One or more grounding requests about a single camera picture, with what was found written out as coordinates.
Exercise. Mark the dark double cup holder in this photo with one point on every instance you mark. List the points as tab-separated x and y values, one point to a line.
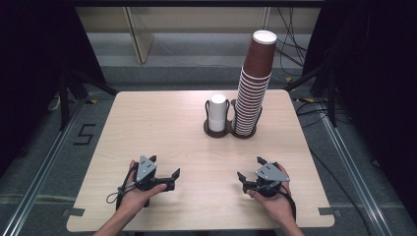
216	134

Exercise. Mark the stack of brown cups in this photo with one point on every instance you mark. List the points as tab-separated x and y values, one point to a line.
259	59

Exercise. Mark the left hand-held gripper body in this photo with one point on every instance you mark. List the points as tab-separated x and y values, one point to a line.
144	170

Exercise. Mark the person's left hand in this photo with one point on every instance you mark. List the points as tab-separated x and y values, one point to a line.
134	200

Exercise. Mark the yellow and black tape piece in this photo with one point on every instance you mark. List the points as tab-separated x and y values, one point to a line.
92	101
306	100

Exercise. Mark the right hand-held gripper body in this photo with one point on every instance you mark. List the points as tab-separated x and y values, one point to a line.
270	173

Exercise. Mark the person's right hand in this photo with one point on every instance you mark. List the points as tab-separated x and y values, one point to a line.
275	208

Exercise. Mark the stack of white cups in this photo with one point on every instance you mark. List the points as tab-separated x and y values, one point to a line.
218	108

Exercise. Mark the aluminium floor rail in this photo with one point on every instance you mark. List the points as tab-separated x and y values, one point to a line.
42	170
354	170

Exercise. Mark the beige shelf unit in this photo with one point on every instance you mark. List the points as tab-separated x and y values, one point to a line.
141	32

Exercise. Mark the black metal stand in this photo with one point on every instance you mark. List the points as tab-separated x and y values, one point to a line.
64	98
331	98

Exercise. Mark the black curtain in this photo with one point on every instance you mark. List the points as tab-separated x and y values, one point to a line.
29	65
380	82

